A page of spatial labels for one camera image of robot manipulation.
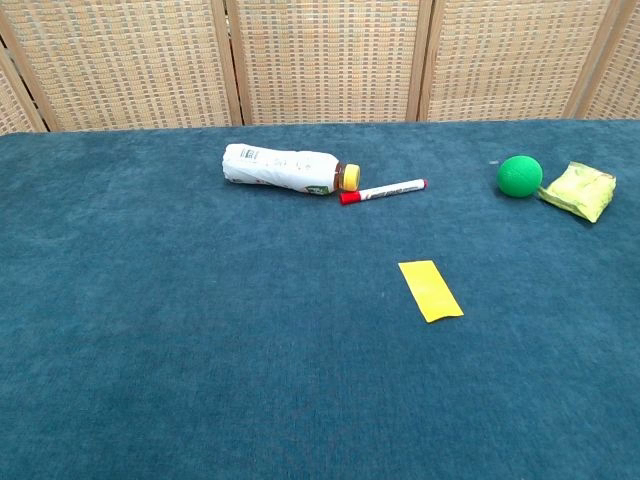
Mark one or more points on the red white marker pen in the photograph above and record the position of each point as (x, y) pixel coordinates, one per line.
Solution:
(385, 191)

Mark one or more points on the white plastic bottle yellow cap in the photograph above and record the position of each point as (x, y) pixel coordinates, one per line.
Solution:
(280, 169)

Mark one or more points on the woven folding screen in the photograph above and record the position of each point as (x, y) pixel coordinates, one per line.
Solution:
(320, 60)

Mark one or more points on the green ball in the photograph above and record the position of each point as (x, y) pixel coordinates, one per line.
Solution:
(520, 176)

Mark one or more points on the yellow snack packet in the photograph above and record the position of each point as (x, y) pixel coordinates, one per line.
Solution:
(580, 192)

